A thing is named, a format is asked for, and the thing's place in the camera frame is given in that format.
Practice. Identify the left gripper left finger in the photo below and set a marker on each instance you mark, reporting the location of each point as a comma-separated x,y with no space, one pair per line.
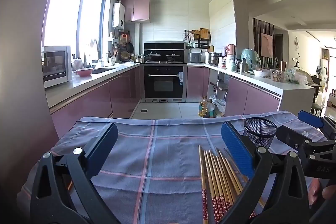
63,191

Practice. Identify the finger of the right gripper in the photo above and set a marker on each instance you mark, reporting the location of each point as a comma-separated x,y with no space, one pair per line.
324,124
322,150

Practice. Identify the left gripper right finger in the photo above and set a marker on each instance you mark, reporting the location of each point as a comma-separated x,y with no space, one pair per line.
287,201

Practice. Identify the person right hand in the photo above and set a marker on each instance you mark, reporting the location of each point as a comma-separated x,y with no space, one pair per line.
316,190

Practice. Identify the black mesh utensil holder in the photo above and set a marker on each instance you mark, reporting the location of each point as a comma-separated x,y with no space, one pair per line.
260,131

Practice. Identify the teal dish cover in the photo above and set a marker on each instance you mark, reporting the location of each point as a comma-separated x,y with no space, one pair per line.
252,59

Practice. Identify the dark oil bottle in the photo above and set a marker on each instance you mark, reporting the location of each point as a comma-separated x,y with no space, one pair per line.
210,109

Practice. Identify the pink kettle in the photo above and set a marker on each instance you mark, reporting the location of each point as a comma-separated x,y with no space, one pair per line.
231,49

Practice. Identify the yellow cooking oil bottle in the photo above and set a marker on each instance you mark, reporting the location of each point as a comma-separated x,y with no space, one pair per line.
202,106

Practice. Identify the steel stock pot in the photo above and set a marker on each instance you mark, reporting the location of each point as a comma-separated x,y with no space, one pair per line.
213,58

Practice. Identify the pink bowl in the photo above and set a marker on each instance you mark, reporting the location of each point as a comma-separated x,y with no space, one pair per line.
85,72

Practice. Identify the white microwave oven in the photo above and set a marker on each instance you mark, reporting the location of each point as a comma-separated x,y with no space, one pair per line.
56,65

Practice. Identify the black built-in oven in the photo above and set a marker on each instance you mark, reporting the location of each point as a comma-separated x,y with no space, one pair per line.
163,82

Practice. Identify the black range hood stove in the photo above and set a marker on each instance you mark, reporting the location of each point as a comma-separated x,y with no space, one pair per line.
164,52

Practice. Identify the white water heater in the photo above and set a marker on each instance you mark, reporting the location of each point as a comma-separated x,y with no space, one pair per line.
118,16

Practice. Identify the pink upper cabinet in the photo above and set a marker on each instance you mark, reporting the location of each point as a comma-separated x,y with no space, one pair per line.
137,10

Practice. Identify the framed wall picture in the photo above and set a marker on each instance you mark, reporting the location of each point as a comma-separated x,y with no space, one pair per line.
266,45

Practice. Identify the black wall spice rack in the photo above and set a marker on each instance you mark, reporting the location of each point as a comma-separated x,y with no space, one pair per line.
200,38

